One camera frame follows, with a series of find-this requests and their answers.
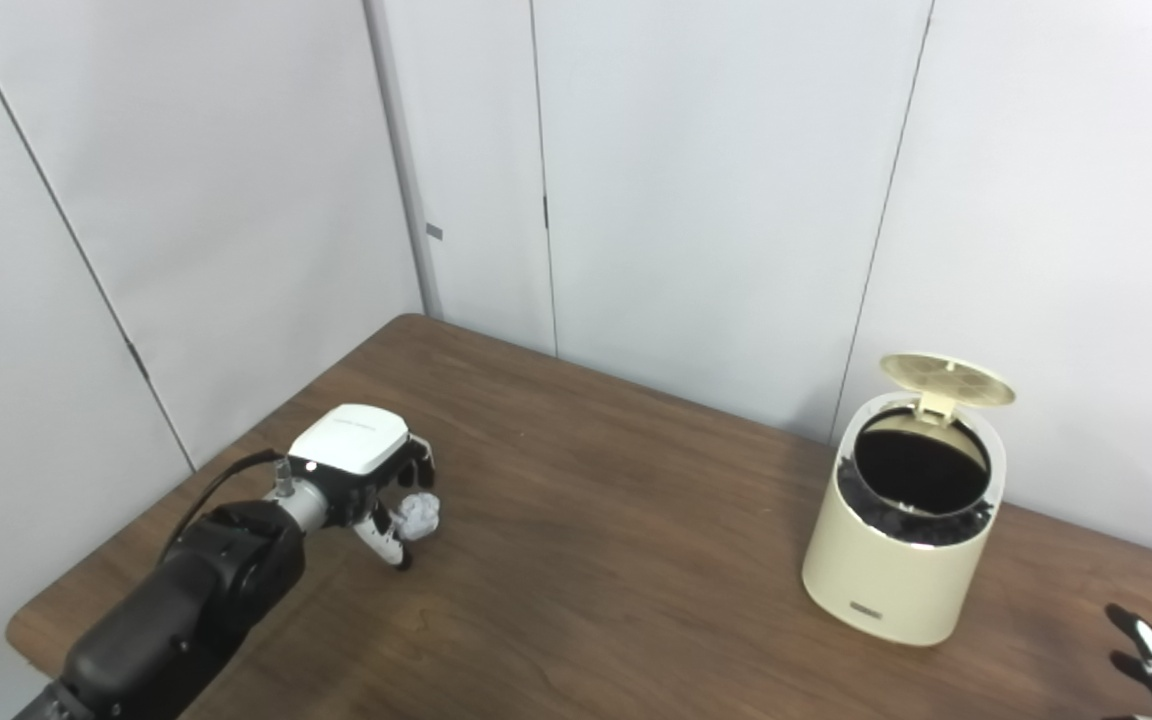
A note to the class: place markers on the white paper ball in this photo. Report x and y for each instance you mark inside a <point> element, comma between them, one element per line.
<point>419,515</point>

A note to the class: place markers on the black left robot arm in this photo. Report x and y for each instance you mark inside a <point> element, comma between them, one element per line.
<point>186,600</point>

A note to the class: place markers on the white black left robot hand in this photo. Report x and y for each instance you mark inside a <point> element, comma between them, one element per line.
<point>351,440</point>

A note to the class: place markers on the grey wall corner post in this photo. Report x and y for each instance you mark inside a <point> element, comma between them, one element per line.
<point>401,160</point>

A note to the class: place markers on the cream-colored round bin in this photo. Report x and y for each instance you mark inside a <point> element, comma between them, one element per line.
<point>886,580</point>

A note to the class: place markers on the black bin liner bag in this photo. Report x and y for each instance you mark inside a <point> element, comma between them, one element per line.
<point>921,470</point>

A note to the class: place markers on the cream round bin lid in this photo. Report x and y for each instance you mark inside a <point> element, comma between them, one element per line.
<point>946,380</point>

